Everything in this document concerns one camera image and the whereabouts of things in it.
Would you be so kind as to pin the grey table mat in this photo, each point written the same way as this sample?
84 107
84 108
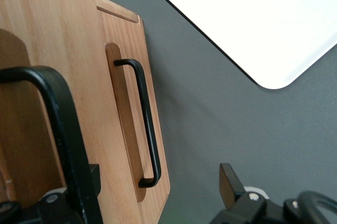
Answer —
210 116

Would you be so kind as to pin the wooden drawer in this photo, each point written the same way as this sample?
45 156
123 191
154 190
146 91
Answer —
131 39
65 37

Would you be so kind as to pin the wooden drawer cabinet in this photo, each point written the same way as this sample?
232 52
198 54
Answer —
118 9

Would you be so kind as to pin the beige plastic tray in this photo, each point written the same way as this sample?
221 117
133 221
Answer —
250 10

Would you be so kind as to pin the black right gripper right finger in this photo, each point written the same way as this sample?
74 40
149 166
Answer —
231 189

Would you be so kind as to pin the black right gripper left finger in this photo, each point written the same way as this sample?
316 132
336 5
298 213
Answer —
95 181

